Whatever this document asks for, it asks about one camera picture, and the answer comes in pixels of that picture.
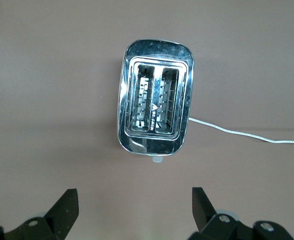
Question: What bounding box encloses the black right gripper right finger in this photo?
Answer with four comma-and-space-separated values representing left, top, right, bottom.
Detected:
188, 186, 294, 240

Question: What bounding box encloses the chrome two-slot toaster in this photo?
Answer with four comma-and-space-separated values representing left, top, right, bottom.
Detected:
117, 38, 195, 164

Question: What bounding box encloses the white toaster power cable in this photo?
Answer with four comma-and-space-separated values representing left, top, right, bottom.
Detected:
188, 117, 294, 146

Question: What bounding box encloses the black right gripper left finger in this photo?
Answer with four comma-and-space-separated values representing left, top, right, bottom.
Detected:
0, 188, 79, 240

